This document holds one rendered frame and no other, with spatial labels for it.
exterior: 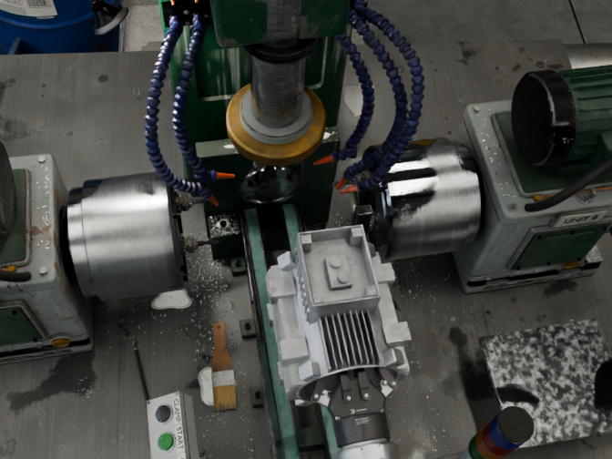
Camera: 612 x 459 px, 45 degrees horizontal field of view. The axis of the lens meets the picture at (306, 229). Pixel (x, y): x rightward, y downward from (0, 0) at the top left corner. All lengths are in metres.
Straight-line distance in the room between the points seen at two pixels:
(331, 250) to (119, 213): 0.50
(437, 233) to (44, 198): 0.78
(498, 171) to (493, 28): 2.00
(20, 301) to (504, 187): 0.96
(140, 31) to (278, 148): 1.58
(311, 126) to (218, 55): 0.26
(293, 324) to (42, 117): 1.17
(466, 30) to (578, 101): 2.04
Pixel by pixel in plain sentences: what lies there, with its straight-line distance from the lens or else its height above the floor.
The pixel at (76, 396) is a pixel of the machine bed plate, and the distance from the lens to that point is 1.71.
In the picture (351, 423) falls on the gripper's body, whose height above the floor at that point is 1.38.
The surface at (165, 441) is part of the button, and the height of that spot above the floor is 1.07.
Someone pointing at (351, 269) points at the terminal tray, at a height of 1.41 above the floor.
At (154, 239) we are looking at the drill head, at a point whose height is 1.14.
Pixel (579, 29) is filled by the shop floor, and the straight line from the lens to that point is 3.65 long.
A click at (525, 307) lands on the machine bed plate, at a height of 0.80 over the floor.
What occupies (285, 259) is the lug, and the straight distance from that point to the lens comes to 1.13.
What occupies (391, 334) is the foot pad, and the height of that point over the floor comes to 1.37.
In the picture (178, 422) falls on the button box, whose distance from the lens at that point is 1.37.
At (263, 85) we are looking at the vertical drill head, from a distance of 1.21.
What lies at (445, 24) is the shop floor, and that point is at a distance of 3.47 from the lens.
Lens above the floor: 2.39
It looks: 61 degrees down
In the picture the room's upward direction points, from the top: 6 degrees clockwise
